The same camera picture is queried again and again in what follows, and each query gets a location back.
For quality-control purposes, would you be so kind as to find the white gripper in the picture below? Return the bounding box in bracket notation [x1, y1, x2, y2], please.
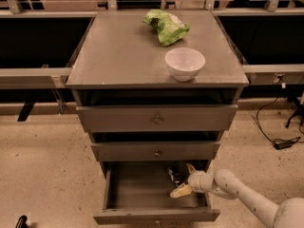
[170, 163, 218, 199]

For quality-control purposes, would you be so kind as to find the silver blue redbull can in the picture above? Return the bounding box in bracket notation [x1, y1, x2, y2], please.
[167, 166, 183, 186]

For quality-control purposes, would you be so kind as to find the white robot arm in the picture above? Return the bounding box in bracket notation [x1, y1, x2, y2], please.
[170, 163, 304, 228]

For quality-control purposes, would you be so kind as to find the bottom grey open drawer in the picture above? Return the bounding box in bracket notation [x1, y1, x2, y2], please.
[94, 161, 220, 225]

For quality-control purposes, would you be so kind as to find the middle grey drawer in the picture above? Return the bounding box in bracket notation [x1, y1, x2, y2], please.
[91, 142, 220, 162]

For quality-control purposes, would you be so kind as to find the top grey drawer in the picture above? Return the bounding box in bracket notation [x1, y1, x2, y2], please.
[76, 104, 238, 132]

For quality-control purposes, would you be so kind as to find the grey drawer cabinet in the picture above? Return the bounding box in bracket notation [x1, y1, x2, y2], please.
[66, 9, 250, 176]

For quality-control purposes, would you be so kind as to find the white ceramic bowl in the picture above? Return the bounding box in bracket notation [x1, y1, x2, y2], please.
[165, 47, 206, 82]

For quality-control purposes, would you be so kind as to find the green chip bag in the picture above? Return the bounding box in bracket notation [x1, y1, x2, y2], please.
[142, 9, 190, 47]

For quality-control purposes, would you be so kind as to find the black object bottom left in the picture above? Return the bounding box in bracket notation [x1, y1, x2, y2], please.
[15, 215, 28, 228]

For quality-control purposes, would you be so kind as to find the black power adapter cable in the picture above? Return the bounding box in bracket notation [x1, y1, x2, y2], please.
[255, 95, 302, 151]

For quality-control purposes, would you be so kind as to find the grey metal rail right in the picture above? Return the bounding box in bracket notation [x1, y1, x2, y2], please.
[243, 64, 304, 86]

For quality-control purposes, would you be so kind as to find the grey metal rail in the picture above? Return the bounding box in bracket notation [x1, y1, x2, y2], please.
[0, 67, 71, 89]
[243, 64, 304, 86]

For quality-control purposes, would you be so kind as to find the grey metal rail left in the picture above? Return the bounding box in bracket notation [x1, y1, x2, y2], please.
[0, 67, 71, 89]

